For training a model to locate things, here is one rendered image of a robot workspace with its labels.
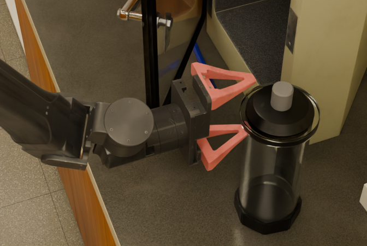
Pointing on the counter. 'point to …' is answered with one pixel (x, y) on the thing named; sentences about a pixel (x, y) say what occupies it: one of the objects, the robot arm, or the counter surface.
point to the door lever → (128, 13)
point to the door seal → (157, 35)
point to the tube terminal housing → (318, 42)
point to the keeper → (291, 30)
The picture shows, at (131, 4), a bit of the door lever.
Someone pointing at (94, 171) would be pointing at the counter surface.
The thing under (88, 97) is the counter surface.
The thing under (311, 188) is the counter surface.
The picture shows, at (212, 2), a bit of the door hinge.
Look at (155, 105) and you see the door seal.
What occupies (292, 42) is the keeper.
